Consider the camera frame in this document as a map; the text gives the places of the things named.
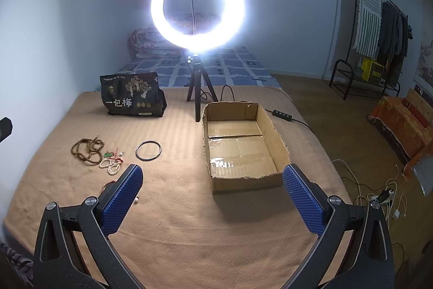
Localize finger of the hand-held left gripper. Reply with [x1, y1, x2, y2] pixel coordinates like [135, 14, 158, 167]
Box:
[0, 117, 13, 143]

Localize dark patterned cloth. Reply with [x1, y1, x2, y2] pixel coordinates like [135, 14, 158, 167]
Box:
[0, 240, 34, 289]

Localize dark snack bag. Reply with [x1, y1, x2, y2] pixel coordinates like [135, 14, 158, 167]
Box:
[100, 72, 168, 118]

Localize cardboard box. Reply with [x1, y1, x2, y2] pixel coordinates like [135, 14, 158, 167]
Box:
[202, 102, 291, 196]

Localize red box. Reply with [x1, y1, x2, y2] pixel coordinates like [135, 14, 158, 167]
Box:
[408, 104, 431, 128]

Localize black bangle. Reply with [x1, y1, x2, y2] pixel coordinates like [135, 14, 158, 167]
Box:
[136, 140, 162, 161]

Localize black inline light remote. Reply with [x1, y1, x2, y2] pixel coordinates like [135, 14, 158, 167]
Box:
[265, 109, 293, 123]

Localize striped towel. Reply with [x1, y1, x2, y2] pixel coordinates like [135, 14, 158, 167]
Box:
[353, 0, 384, 57]

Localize tangle of white cables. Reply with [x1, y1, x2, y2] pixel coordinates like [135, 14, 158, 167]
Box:
[332, 158, 410, 220]

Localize brown bead necklace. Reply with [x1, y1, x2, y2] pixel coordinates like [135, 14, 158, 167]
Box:
[71, 136, 104, 165]

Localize blue patterned bedsheet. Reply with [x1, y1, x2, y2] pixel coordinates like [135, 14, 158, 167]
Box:
[115, 46, 281, 94]

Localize landscape wall poster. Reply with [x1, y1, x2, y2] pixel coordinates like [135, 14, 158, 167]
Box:
[418, 38, 433, 96]

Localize wooden board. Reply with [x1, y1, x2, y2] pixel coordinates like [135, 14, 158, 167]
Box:
[404, 87, 433, 127]

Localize white ring light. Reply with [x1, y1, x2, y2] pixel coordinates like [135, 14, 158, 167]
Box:
[150, 0, 245, 54]

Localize green pendant with red cord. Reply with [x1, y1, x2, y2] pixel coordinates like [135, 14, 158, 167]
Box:
[102, 148, 126, 164]

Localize power strip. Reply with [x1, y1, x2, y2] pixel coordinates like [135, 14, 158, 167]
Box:
[367, 189, 396, 206]

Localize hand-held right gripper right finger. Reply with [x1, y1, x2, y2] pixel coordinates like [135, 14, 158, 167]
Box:
[283, 164, 395, 289]

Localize black metal shoe rack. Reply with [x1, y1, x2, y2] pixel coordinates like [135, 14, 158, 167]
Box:
[330, 59, 401, 102]

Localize black light cable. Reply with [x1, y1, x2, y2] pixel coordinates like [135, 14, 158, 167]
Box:
[199, 86, 310, 128]

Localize folded floral quilt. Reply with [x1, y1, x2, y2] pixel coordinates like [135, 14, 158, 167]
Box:
[128, 12, 225, 59]

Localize yellow box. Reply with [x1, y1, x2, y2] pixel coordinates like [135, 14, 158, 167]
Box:
[359, 56, 389, 84]

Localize black tripod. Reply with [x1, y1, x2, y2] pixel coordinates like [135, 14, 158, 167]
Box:
[184, 52, 219, 122]

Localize white bead necklace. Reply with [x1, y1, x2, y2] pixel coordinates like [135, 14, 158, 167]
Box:
[99, 158, 124, 175]

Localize hanging dark clothes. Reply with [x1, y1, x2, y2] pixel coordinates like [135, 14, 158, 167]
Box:
[377, 0, 414, 64]

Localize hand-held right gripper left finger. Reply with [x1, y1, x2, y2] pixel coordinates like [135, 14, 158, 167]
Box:
[33, 164, 146, 289]

